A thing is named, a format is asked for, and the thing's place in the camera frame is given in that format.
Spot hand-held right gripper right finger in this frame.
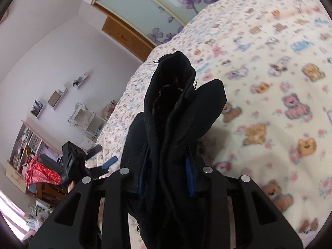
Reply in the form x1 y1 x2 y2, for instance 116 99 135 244
185 156 304 249

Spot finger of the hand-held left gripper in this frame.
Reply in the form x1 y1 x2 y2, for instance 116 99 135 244
88 156 119 180
83 145 102 159

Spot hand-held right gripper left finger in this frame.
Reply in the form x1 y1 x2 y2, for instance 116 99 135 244
28 147 151 249

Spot black pants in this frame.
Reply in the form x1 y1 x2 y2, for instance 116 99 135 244
122 51 230 249

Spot dark chair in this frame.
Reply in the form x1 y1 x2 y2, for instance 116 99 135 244
38 154 69 201

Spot white vanity mirror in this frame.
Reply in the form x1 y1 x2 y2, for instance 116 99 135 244
68 102 108 141

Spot red patterned cloth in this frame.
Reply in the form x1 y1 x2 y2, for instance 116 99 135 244
24 154 62 187

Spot small decor figurines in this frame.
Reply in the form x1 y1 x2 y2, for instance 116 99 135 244
101 99 117 120

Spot white bookshelf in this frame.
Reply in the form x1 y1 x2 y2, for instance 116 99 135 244
5 121 63 188

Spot pile of books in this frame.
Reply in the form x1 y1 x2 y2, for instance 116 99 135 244
24 200 53 232

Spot wooden door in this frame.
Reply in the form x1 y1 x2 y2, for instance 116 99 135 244
102 16 154 63

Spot bear printed blanket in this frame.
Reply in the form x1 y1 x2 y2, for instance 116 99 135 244
85 0 332 249

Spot flower patterned glass wardrobe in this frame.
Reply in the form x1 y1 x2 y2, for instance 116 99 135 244
91 0 256 46

